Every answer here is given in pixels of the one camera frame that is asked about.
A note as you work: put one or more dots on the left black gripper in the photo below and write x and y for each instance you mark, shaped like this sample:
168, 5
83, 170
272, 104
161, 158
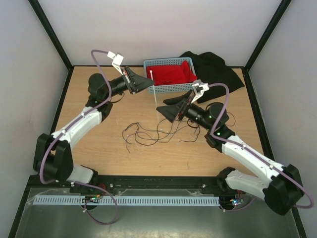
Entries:
134, 83

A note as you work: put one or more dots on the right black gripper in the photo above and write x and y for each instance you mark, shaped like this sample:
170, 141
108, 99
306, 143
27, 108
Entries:
171, 111

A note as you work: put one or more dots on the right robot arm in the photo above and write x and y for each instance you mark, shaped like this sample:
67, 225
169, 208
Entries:
227, 142

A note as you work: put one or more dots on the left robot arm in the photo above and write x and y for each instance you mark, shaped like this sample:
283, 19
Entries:
53, 156

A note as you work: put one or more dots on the blue perforated plastic basket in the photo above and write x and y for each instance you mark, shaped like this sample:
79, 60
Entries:
169, 61

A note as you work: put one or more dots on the red cloth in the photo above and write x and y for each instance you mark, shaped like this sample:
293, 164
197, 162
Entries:
171, 74

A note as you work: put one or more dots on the black cloth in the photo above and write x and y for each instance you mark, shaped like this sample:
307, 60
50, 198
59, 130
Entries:
210, 68

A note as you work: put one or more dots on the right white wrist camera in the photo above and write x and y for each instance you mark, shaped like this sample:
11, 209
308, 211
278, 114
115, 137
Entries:
199, 88

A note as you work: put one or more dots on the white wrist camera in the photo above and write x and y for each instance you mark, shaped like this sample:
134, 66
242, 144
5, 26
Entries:
199, 88
117, 60

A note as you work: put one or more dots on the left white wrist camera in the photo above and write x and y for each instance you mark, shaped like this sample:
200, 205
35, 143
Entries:
117, 60

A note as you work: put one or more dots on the black metal frame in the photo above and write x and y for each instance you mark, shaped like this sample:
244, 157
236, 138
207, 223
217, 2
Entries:
245, 69

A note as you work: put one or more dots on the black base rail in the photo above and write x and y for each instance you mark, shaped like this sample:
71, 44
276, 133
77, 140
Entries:
158, 183

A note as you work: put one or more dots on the grey slotted cable duct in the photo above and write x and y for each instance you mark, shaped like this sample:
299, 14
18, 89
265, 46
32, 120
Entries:
127, 200

